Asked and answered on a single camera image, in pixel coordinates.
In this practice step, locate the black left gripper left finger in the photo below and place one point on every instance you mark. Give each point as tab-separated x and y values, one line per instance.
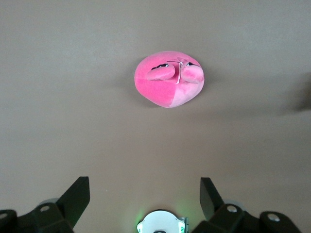
73	201

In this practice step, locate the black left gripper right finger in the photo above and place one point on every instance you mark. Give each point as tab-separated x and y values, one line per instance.
213	206

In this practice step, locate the round pink plush toy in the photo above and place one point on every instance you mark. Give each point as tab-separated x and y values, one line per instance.
155	89

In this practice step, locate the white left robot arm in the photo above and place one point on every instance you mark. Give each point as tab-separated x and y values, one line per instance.
162	221

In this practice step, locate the brown table mat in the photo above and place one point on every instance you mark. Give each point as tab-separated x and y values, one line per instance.
73	97

